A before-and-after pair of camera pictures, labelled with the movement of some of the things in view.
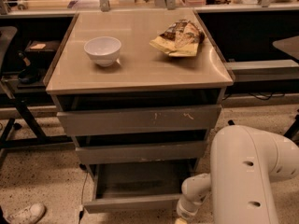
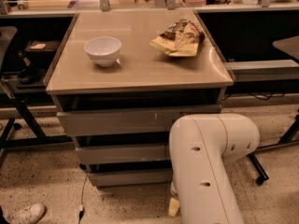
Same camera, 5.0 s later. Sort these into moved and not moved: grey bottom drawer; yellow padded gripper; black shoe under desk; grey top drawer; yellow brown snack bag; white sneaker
Moved: grey bottom drawer; yellow padded gripper
Not moved: white sneaker; black shoe under desk; grey top drawer; yellow brown snack bag
